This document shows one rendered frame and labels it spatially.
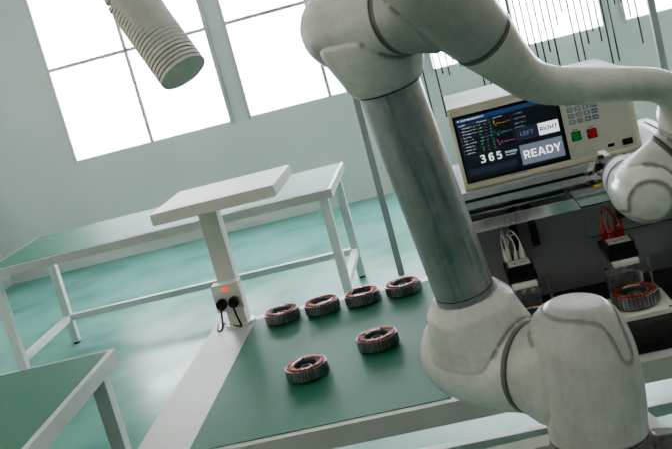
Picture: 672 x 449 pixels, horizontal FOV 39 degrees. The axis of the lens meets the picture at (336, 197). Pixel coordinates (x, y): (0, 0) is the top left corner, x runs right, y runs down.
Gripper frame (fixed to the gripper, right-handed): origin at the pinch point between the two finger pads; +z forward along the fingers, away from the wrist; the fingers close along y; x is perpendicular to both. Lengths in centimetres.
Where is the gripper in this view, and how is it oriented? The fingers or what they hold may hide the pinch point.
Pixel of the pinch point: (605, 159)
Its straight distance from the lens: 204.3
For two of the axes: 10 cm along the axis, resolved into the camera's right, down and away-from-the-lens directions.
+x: -2.6, -9.5, -1.7
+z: 0.8, -2.0, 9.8
